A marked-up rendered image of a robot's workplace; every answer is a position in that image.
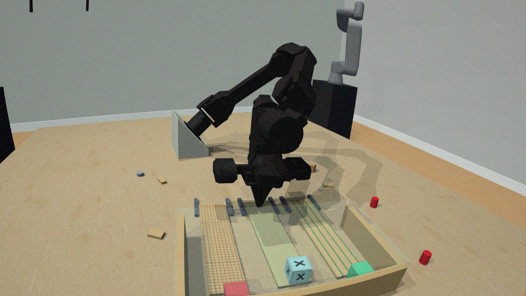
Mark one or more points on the brown cube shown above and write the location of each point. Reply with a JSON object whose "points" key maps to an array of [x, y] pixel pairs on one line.
{"points": [[313, 166]]}

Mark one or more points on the red cylinder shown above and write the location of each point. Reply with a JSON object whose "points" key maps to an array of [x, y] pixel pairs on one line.
{"points": [[426, 255], [374, 202]]}

